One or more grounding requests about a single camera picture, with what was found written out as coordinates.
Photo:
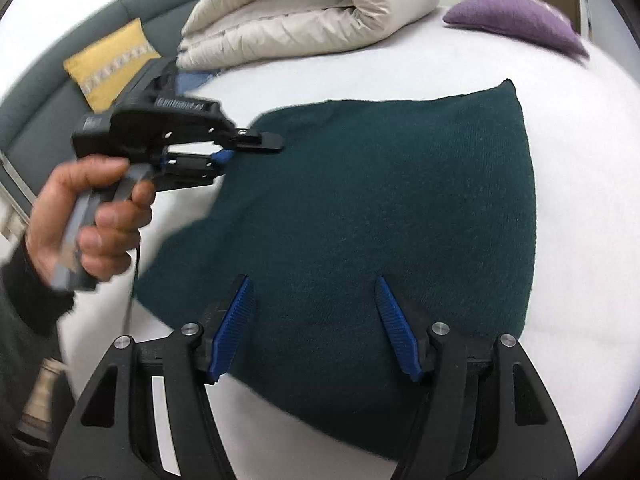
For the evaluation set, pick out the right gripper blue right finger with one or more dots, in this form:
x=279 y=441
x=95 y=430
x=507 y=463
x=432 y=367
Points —
x=406 y=330

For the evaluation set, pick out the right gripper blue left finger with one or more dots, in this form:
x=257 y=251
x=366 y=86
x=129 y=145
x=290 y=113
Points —
x=225 y=328

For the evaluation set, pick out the dark green sweater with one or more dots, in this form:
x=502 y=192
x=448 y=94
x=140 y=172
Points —
x=437 y=196

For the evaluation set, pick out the dark sleeve left forearm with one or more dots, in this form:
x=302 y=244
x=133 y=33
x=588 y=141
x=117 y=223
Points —
x=30 y=311

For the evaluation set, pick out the person's left hand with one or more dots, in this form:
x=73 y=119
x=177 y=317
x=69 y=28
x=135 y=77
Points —
x=87 y=219

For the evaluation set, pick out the blue pillow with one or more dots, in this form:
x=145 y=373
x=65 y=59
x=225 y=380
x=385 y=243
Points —
x=186 y=82

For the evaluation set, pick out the yellow cushion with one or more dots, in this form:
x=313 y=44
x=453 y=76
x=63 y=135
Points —
x=103 y=69

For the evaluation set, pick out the grey padded headboard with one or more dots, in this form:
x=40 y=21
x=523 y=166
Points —
x=41 y=110

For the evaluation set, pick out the folded beige duvet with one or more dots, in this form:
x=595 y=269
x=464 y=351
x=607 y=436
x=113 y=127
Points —
x=227 y=33

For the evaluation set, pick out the purple cushion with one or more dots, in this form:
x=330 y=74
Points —
x=532 y=21

